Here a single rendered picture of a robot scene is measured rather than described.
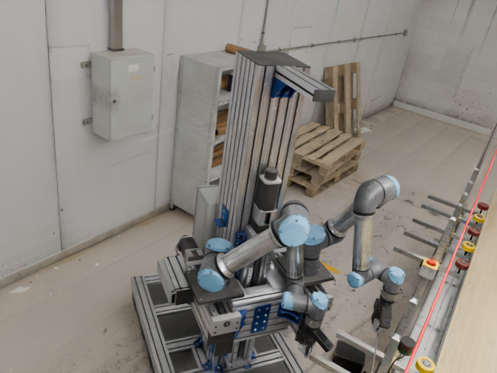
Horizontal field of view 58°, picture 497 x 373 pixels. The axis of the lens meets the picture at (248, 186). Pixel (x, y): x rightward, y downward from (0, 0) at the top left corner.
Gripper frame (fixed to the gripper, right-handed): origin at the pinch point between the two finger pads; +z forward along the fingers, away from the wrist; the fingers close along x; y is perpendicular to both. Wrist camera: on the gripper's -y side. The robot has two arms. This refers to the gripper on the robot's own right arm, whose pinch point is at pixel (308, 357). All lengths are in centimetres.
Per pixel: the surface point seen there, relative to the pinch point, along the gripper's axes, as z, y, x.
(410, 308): -30, -31, -27
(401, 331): -16.0, -31.4, -27.2
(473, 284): -7, -55, -106
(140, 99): -50, 197, -89
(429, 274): -35, -33, -51
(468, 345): -7, -61, -52
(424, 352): 21, -45, -65
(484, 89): 5, 16, -778
